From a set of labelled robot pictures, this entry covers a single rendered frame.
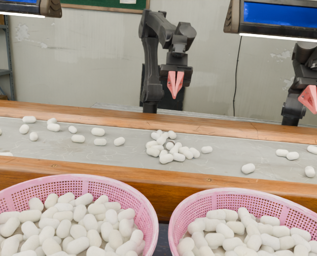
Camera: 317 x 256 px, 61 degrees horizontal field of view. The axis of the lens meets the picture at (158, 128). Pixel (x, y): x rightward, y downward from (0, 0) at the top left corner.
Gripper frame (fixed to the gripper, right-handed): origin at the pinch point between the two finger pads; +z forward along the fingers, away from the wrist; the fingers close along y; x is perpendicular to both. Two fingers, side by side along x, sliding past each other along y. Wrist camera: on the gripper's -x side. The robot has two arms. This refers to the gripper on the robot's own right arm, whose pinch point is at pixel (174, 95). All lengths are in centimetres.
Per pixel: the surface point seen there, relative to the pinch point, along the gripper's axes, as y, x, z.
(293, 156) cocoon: 32.1, -1.0, 17.4
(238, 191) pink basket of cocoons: 11.8, -16.2, 33.8
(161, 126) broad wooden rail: -3.1, 8.9, 5.9
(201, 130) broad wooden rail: 9.7, 8.9, 6.0
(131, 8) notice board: -39, 95, -173
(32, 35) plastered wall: -137, 125, -159
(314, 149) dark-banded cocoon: 40.8, 2.8, 12.5
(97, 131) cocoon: -20.9, 2.1, 13.4
